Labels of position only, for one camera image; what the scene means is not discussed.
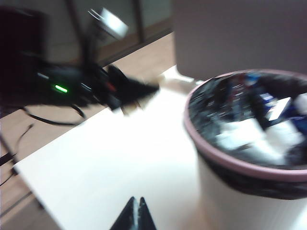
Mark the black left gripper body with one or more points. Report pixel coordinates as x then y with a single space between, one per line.
127 88

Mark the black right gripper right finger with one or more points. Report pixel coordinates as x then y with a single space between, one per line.
145 218

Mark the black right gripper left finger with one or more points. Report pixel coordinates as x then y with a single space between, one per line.
128 218

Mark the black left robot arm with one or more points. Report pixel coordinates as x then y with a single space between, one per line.
52 81

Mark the black trash bag liner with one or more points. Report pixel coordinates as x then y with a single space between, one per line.
208 107

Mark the white ribbed trash can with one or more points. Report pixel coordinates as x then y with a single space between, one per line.
239 210

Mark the white waste in can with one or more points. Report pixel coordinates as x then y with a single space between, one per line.
251 139

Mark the blue wrapper in can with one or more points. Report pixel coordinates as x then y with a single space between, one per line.
266 98

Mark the silver metal part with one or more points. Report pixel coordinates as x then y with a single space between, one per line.
112 21

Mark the grey desk divider panel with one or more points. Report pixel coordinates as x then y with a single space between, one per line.
239 36

